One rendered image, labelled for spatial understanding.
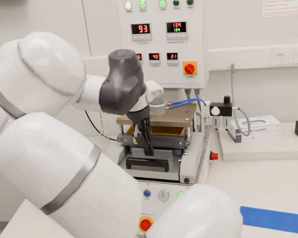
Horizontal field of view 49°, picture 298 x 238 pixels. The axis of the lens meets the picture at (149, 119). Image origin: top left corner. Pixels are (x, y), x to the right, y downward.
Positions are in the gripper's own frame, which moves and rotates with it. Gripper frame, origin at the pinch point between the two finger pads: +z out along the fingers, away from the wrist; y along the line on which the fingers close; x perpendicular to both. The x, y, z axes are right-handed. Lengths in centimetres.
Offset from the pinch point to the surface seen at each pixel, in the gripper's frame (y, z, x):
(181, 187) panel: 7.7, 10.5, 11.9
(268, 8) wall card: -84, -6, 40
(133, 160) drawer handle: 4.1, 2.5, -4.6
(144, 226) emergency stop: 18.6, 20.0, -0.3
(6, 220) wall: -13, 105, -125
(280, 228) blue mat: 9, 28, 45
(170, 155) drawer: -2.1, 6.0, 6.7
